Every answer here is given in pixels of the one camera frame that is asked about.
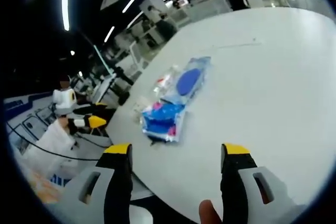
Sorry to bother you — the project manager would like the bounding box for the black stand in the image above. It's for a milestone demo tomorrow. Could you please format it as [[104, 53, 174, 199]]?
[[111, 65, 135, 105]]

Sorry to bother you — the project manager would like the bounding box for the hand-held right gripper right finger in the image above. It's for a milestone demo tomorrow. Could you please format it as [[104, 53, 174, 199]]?
[[220, 143, 307, 224]]

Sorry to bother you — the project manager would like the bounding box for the blue and pink packet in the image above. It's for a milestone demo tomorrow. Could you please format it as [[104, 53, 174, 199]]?
[[141, 101, 186, 144]]

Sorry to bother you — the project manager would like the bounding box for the white tabletop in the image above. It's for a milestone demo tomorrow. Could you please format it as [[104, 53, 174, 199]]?
[[104, 6, 335, 224]]

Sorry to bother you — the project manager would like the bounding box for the clear packet with blue oval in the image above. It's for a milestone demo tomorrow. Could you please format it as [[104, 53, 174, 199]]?
[[160, 56, 212, 104]]

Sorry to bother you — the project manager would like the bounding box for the person's right hand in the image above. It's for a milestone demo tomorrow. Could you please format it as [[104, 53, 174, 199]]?
[[198, 199, 224, 224]]

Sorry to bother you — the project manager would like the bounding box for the black cable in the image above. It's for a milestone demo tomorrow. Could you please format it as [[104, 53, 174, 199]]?
[[6, 123, 102, 161]]

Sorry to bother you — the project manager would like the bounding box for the orange patterned item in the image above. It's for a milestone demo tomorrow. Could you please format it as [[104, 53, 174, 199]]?
[[25, 168, 64, 204]]

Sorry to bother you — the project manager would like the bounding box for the clear plastic bag red print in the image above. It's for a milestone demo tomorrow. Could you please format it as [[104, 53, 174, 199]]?
[[153, 64, 182, 97]]

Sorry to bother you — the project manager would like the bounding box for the short ceiling light strip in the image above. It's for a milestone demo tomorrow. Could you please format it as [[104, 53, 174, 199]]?
[[103, 25, 116, 44]]

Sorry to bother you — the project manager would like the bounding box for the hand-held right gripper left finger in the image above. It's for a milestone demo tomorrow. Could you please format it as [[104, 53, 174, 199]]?
[[49, 143, 134, 224]]

